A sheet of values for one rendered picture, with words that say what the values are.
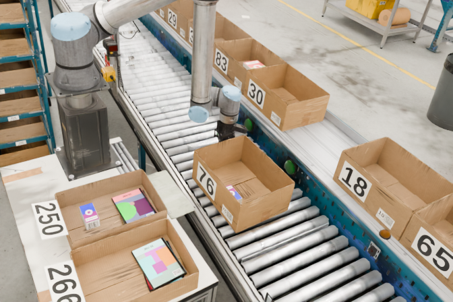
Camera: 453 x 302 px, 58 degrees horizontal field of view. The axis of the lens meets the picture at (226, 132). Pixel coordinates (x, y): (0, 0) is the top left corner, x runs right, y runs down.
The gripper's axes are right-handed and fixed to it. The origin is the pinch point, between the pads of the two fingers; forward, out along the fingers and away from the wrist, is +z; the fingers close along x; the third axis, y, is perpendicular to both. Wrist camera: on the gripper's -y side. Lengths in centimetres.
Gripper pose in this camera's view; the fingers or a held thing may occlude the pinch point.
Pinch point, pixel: (227, 151)
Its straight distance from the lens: 209.2
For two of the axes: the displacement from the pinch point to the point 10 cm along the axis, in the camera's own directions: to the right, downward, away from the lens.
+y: -8.7, 2.1, -4.5
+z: -1.1, 8.1, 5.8
